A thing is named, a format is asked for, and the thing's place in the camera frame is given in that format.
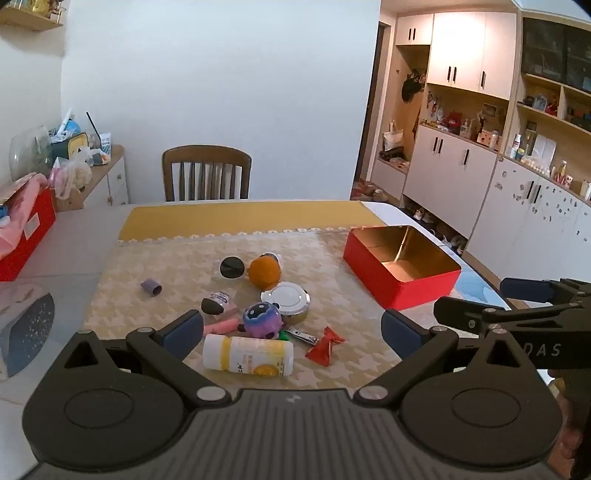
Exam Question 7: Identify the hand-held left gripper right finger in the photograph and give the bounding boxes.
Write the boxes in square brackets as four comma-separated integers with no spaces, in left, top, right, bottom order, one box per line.
[353,308,537,409]

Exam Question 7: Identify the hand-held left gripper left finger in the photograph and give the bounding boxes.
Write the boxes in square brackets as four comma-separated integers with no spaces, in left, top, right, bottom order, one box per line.
[60,309,232,409]

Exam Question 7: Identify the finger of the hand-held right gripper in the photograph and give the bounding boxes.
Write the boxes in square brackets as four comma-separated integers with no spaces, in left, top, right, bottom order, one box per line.
[434,296,506,334]
[500,277,578,306]

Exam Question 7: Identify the pink tube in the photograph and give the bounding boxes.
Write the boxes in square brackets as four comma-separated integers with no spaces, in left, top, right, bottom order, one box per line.
[203,320,241,336]

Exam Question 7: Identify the black egg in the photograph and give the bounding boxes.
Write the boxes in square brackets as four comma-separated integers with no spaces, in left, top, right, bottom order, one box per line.
[201,292,238,319]

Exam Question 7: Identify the white plastic bottle yellow label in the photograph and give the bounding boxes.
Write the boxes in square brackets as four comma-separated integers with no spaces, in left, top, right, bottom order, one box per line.
[202,333,294,377]

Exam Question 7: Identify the red tin box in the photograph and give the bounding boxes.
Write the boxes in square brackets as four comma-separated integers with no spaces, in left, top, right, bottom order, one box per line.
[342,225,462,311]

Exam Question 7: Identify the red candy wrapper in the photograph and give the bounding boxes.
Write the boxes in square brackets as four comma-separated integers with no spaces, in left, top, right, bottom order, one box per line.
[305,326,346,367]

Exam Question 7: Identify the purple plush toy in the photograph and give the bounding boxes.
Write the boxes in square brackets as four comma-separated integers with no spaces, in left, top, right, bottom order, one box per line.
[238,302,291,341]

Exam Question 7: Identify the metal nail clipper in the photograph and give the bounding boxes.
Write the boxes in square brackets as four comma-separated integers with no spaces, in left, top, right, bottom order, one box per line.
[284,325,320,346]

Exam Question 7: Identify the person's right hand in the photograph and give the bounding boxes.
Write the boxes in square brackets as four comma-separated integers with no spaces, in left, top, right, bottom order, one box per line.
[547,369,591,480]

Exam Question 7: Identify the yellow cream patterned tablecloth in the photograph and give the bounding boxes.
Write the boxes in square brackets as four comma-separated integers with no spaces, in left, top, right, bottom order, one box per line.
[78,199,407,393]

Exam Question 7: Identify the orange plush ball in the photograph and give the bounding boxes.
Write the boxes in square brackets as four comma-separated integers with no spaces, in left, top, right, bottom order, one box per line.
[248,256,282,289]

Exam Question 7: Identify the round silver metal tin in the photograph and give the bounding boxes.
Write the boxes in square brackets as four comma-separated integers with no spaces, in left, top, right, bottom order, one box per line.
[260,281,311,324]

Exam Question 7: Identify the white sideboard wooden top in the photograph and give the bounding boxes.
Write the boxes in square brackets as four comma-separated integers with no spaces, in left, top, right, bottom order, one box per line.
[54,144,130,213]

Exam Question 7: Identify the brown wooden chair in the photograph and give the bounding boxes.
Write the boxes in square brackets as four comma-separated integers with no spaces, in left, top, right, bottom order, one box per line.
[161,145,253,203]

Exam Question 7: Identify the red cardboard box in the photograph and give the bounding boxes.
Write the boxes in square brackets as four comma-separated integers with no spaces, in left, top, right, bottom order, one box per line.
[0,173,57,282]

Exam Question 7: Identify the white tote bag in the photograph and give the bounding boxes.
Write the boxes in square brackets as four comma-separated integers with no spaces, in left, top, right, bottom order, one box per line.
[382,121,405,152]

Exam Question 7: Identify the clear plastic bag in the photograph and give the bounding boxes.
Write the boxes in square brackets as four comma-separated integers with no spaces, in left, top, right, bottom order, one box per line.
[48,154,93,199]

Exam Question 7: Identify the green yellow storage case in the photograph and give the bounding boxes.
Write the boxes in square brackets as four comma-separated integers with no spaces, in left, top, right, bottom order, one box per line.
[51,131,90,160]

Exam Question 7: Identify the white frame sunglasses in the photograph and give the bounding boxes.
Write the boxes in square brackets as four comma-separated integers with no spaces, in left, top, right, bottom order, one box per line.
[219,252,283,280]

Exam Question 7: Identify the large white wall cabinet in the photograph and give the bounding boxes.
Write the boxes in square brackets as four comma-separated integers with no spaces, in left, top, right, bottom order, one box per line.
[369,9,591,296]

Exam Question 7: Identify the wooden wall shelf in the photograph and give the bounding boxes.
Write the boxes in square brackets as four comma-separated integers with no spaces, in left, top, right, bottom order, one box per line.
[0,0,64,32]

